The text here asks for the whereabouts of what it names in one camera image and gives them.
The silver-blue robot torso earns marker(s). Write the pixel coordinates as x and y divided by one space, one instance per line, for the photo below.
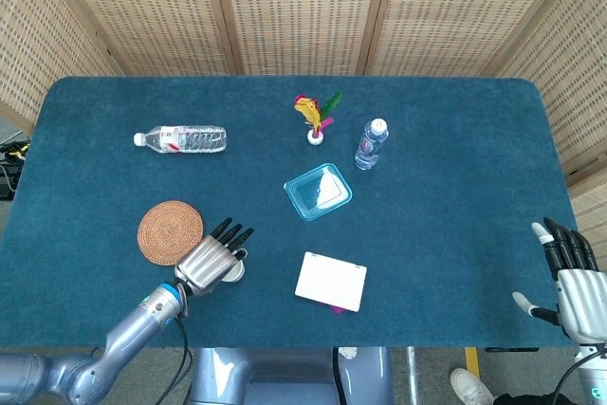
284 376

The clear bottle with red label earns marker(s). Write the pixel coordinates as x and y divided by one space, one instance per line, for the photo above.
189 139

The yellow post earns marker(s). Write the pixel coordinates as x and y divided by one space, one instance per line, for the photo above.
472 358

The blue transparent plastic lid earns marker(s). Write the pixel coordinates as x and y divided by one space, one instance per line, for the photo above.
299 196

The clear bottle with purple label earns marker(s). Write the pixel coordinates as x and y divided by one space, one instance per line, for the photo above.
370 149

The silver metal table leg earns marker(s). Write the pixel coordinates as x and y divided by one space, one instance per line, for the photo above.
412 376

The brown woven round coaster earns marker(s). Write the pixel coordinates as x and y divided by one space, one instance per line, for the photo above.
166 232

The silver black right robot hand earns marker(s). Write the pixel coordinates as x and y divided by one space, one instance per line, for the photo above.
581 300

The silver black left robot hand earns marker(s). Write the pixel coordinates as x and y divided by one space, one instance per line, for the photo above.
204 263

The white paper cup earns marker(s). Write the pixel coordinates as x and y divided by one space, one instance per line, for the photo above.
235 274

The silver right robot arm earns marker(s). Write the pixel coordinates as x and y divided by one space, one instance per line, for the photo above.
595 376

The colourful feather shuttlecock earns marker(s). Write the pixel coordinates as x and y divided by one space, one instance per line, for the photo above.
315 138

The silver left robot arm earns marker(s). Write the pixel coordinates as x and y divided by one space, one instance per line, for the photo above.
128 338

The blue felt tablecloth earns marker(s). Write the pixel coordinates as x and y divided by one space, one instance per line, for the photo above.
427 234

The white sneaker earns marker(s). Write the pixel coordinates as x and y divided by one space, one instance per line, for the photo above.
469 386

